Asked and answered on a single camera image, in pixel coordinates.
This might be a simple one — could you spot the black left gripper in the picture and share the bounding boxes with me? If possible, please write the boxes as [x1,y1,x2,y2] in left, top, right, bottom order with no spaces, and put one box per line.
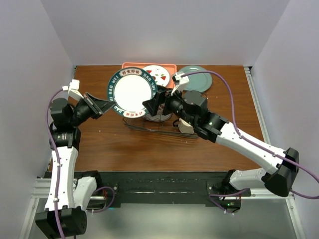
[69,92,115,126]

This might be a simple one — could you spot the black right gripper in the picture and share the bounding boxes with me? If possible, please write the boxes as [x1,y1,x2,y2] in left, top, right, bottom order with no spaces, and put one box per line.
[143,84,197,126]

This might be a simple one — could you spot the white plate red characters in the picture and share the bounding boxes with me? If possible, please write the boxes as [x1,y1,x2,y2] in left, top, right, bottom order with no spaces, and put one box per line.
[144,114,172,122]

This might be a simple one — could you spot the black wire dish rack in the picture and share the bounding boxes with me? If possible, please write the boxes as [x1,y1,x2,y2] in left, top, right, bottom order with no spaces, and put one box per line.
[122,114,199,139]

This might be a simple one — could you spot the white plate dark patterned rim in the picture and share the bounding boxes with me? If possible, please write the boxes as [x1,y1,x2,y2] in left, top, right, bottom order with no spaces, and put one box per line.
[107,67,158,119]

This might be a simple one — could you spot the cream white mug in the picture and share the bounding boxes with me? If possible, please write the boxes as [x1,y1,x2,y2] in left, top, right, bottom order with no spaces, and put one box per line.
[172,118,194,134]

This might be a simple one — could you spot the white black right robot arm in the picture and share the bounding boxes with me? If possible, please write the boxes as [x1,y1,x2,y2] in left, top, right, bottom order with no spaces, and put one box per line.
[143,90,299,197]

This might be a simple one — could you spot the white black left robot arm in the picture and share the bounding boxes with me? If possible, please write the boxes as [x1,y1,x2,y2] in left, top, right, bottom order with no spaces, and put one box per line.
[35,93,115,239]

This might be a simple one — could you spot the white watermelon pattern plate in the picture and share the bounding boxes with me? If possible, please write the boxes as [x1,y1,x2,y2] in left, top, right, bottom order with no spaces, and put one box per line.
[143,65,170,87]

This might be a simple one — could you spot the salmon pink plastic tray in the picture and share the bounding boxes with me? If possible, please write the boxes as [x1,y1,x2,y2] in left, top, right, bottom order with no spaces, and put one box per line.
[122,62,177,89]

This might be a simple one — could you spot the grey green round plate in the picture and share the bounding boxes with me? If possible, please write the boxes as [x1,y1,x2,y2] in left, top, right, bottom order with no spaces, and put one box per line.
[179,65,213,92]

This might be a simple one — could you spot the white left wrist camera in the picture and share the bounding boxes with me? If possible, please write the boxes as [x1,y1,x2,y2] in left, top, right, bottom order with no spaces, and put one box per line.
[62,79,83,101]

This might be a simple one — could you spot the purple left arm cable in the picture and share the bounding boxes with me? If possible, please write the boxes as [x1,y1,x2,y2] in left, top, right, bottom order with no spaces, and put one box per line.
[44,86,116,239]

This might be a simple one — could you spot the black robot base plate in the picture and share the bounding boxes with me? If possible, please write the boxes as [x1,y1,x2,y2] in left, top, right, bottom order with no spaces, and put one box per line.
[88,172,251,210]

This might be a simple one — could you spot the aluminium frame rail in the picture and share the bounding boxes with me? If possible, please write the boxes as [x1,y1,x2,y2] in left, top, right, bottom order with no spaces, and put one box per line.
[18,66,306,239]

